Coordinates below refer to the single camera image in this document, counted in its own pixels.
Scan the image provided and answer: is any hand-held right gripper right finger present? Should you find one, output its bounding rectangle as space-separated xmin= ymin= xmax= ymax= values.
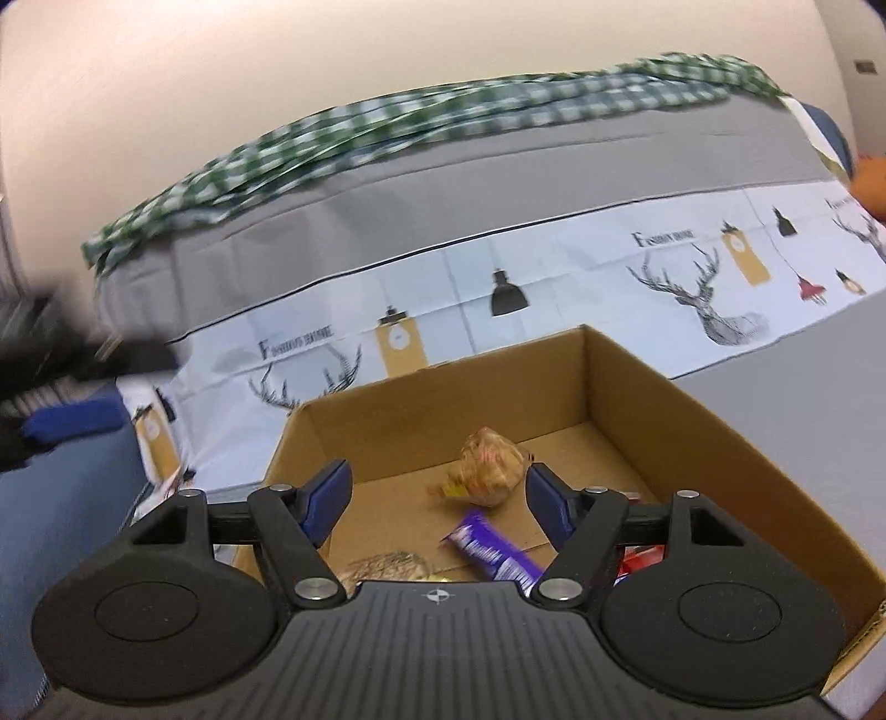
xmin=526 ymin=464 xmax=759 ymax=610

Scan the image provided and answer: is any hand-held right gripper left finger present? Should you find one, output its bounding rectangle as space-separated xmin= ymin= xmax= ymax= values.
xmin=128 ymin=459 xmax=354 ymax=610

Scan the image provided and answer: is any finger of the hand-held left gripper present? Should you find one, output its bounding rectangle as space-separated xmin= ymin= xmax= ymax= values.
xmin=0 ymin=325 xmax=177 ymax=390
xmin=0 ymin=398 xmax=130 ymax=473

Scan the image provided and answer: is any round pastry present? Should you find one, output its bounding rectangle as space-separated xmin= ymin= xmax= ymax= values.
xmin=427 ymin=427 xmax=537 ymax=512

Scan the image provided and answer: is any purple chocolate bar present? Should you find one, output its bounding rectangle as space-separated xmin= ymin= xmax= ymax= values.
xmin=443 ymin=508 xmax=548 ymax=593

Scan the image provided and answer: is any clear bag of oat cookies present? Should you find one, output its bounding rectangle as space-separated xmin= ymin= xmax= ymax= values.
xmin=336 ymin=550 xmax=431 ymax=598

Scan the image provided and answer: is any red snack packet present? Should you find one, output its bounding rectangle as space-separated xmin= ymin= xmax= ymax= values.
xmin=612 ymin=543 xmax=669 ymax=586

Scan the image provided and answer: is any cardboard box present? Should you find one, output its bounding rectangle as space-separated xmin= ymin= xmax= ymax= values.
xmin=214 ymin=324 xmax=886 ymax=697

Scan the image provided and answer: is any blue cushion with zipper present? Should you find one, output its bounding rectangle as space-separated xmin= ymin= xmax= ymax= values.
xmin=0 ymin=380 xmax=181 ymax=714

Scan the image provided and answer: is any white deer print sheet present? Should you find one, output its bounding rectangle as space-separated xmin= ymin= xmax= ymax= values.
xmin=117 ymin=180 xmax=886 ymax=500

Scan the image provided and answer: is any grey bed sheet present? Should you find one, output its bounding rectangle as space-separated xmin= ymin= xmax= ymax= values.
xmin=668 ymin=280 xmax=886 ymax=575

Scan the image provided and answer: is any green checked cloth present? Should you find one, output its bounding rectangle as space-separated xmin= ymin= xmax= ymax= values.
xmin=79 ymin=52 xmax=790 ymax=278

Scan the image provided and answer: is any grey quilt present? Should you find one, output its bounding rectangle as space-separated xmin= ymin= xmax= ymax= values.
xmin=93 ymin=90 xmax=852 ymax=343

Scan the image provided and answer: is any orange object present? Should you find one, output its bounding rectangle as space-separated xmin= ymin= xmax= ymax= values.
xmin=850 ymin=153 xmax=886 ymax=223

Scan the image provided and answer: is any blue and white pillow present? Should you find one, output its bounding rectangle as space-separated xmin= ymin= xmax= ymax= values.
xmin=779 ymin=93 xmax=856 ymax=184

